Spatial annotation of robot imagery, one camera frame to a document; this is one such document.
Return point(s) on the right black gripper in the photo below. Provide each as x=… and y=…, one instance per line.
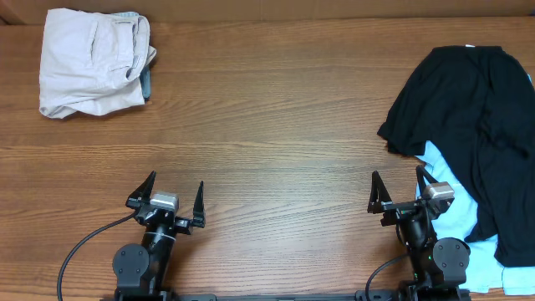
x=406, y=210

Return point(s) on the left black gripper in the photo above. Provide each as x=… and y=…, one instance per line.
x=168, y=217

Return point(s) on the black t-shirt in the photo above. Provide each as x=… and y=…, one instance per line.
x=476, y=106

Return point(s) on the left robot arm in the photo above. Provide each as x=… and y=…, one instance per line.
x=141, y=268

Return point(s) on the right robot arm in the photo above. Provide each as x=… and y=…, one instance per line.
x=439, y=264

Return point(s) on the light blue t-shirt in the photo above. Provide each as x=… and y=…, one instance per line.
x=484, y=271

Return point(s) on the beige folded trousers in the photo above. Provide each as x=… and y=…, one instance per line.
x=91, y=62

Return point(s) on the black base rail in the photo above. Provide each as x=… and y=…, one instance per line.
x=284, y=297

